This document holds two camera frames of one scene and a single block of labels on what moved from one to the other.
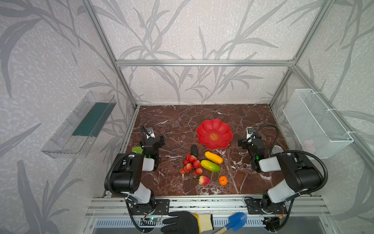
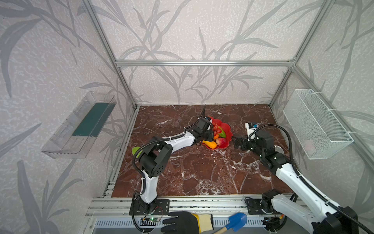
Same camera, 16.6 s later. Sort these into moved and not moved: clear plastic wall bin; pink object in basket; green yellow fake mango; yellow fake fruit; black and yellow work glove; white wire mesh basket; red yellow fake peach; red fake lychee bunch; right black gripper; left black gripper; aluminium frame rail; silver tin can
Moved: red yellow fake peach; left black gripper; right black gripper; red fake lychee bunch; yellow fake fruit; green yellow fake mango
Not moved: white wire mesh basket; silver tin can; pink object in basket; aluminium frame rail; black and yellow work glove; clear plastic wall bin
